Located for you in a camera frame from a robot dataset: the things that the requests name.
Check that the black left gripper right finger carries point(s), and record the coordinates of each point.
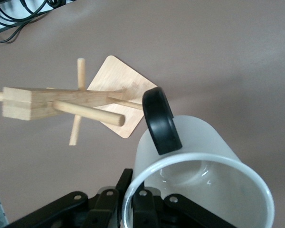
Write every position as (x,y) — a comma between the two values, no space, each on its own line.
(152,213)

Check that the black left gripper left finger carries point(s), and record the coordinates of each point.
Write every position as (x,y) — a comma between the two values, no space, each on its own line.
(73,211)

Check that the wooden cup rack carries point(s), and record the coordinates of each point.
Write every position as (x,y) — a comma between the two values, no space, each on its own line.
(61,97)

